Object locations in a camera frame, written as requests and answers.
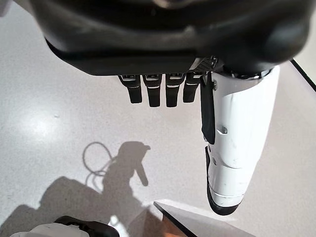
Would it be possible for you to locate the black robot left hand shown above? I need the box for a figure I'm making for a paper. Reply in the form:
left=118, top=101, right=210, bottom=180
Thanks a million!
left=28, top=0, right=312, bottom=216

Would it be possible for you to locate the silver robot left leg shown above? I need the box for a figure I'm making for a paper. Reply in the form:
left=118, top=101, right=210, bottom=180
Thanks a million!
left=9, top=215, right=119, bottom=237

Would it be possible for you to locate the brown wooden stool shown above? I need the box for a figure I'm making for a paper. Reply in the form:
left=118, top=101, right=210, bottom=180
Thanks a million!
left=153, top=201, right=256, bottom=237

